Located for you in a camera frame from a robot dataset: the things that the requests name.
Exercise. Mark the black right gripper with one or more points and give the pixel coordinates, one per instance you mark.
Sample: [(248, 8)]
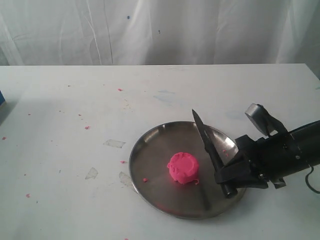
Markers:
[(274, 158)]

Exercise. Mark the black knife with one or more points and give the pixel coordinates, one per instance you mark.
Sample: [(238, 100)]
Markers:
[(228, 191)]

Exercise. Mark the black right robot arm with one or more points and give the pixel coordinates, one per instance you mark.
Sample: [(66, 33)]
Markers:
[(313, 157)]

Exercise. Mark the pink dough lump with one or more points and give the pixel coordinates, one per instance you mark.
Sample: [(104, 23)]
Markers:
[(184, 168)]

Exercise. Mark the round steel plate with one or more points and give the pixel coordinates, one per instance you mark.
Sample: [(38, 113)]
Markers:
[(151, 178)]

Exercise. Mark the blue box at table edge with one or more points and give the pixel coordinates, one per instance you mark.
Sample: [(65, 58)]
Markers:
[(2, 99)]

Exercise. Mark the white backdrop curtain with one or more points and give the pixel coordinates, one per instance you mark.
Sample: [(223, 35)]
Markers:
[(169, 32)]

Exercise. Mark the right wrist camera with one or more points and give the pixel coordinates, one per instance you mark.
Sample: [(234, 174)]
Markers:
[(263, 121)]

